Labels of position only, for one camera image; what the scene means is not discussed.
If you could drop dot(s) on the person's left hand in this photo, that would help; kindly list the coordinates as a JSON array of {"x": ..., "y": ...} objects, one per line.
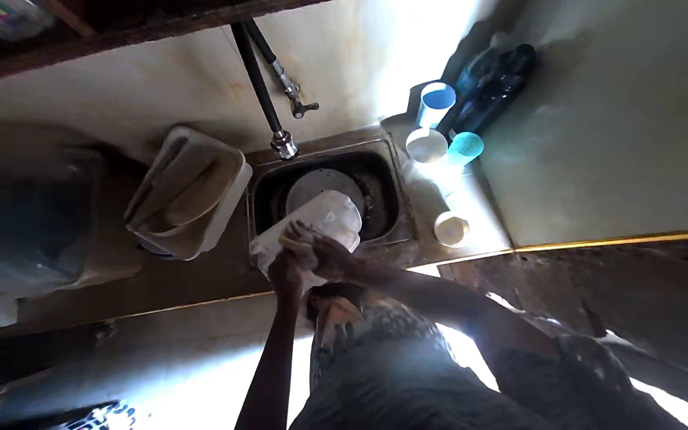
[{"x": 288, "y": 273}]

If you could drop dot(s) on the person's right hand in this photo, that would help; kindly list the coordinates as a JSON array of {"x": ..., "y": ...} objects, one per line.
[{"x": 331, "y": 255}]

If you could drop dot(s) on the person's right fingers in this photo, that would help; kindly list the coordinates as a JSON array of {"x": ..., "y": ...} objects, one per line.
[{"x": 298, "y": 236}]

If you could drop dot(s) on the person's right forearm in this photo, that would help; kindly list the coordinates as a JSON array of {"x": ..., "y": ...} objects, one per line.
[{"x": 451, "y": 301}]

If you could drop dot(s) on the person's left forearm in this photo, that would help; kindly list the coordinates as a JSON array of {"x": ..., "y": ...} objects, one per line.
[{"x": 275, "y": 358}]

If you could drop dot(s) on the round grey plate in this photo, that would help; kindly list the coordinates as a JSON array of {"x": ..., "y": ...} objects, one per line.
[{"x": 314, "y": 184}]

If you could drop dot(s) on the clear rectangular plastic tub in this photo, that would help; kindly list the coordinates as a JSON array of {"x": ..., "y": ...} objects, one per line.
[{"x": 229, "y": 197}]

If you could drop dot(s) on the metal sink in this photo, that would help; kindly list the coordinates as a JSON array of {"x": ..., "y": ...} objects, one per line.
[{"x": 383, "y": 179}]

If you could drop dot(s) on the oval brown board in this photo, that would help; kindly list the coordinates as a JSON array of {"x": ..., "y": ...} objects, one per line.
[{"x": 192, "y": 202}]

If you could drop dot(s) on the black faucet with chrome nozzle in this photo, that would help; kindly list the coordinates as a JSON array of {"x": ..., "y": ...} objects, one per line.
[{"x": 259, "y": 89}]

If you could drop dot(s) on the beige cup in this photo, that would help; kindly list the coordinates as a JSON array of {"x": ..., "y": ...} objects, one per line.
[{"x": 451, "y": 230}]

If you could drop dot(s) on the white plastic cup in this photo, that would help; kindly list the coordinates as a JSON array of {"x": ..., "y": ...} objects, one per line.
[{"x": 426, "y": 147}]

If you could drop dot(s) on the person's body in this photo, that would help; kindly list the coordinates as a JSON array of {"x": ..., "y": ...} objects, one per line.
[{"x": 398, "y": 382}]

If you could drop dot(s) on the blue plastic cup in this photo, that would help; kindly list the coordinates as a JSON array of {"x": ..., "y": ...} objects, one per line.
[{"x": 433, "y": 108}]

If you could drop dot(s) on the teal plastic cup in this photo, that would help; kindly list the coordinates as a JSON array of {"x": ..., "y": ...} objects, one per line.
[{"x": 465, "y": 148}]

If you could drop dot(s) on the blue clear bottle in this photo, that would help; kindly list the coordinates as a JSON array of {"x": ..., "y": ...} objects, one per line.
[{"x": 473, "y": 73}]

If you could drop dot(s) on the dark plastic bottle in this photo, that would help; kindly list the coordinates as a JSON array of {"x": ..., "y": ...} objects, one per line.
[{"x": 500, "y": 83}]

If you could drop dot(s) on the black white patterned item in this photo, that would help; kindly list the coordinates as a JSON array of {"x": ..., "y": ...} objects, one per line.
[{"x": 105, "y": 417}]

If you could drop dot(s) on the dark wooden shelf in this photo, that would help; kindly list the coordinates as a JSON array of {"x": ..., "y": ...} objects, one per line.
[{"x": 129, "y": 27}]

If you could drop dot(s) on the large translucent plastic container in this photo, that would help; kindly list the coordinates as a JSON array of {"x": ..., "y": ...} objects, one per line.
[{"x": 27, "y": 221}]

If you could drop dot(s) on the colourful plastic packet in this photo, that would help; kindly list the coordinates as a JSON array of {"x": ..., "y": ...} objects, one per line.
[{"x": 9, "y": 17}]

